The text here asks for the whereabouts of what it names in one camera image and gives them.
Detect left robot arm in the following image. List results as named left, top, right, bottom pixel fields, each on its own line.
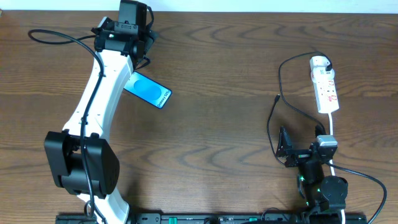
left=44, top=2, right=157, bottom=223

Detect white power strip cord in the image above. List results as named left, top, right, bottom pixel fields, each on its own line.
left=328, top=113, right=346, bottom=224

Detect black USB charging cable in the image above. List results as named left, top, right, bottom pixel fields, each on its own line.
left=266, top=51, right=333, bottom=166

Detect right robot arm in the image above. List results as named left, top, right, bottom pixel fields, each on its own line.
left=276, top=126, right=348, bottom=223

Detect white power strip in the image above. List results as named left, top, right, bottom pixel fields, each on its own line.
left=310, top=56, right=340, bottom=114

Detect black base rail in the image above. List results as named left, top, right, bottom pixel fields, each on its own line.
left=55, top=211, right=367, bottom=224

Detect blue screen Samsung smartphone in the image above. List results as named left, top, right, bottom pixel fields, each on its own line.
left=124, top=72, right=172, bottom=109

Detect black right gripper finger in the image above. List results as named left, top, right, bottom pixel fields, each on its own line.
left=275, top=126, right=293, bottom=157
left=315, top=124, right=326, bottom=137

